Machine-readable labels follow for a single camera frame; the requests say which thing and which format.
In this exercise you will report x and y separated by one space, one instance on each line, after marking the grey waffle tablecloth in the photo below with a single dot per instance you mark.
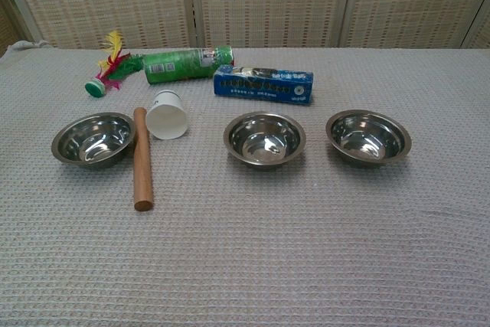
245 250

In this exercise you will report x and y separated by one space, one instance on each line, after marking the colourful feather shuttlecock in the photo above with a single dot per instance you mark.
115 68

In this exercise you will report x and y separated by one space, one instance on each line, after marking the stainless steel bowl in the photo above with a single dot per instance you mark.
76 147
386 131
245 143

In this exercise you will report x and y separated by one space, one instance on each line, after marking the blue cardboard box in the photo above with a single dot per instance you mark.
264 87

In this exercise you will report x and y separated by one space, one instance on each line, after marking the green cylindrical can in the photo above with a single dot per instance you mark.
180 66

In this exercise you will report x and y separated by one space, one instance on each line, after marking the white paper cup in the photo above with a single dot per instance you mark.
167 122

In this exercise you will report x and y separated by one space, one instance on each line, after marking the woven folding screen panel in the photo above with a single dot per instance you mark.
409 1
103 1
480 30
268 1
9 24

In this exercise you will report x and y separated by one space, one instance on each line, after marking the wooden rolling pin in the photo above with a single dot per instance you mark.
142 166

